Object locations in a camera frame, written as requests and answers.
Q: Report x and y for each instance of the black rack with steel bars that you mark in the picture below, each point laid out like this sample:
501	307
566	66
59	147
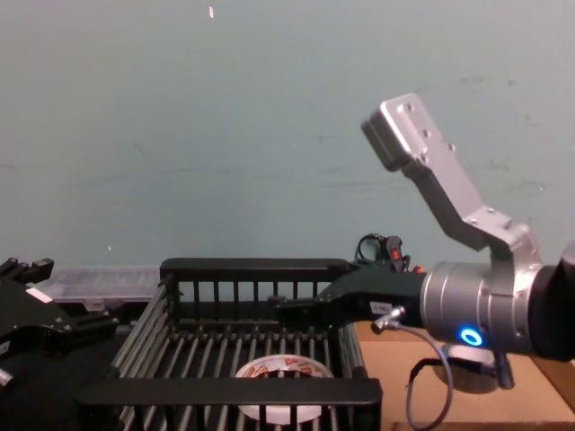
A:
251	269

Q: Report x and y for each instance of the shallow brown cardboard tray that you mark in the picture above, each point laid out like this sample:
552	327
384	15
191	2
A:
391	386

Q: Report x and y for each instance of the roll of silver tape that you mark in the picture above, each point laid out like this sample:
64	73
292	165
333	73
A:
467	380

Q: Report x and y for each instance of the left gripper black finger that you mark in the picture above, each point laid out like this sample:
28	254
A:
27	269
90	327

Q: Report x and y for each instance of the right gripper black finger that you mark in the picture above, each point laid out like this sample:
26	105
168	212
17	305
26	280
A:
298	310

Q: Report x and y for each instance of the clear plastic case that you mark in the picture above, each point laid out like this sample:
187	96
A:
99	280

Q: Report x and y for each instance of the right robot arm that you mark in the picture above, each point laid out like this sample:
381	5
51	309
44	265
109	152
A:
453	292

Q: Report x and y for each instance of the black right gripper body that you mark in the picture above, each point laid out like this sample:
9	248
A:
382	289

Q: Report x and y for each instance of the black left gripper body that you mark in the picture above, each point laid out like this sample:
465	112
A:
31	319

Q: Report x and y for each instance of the black table cloth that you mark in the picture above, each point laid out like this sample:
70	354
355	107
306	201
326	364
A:
132	319

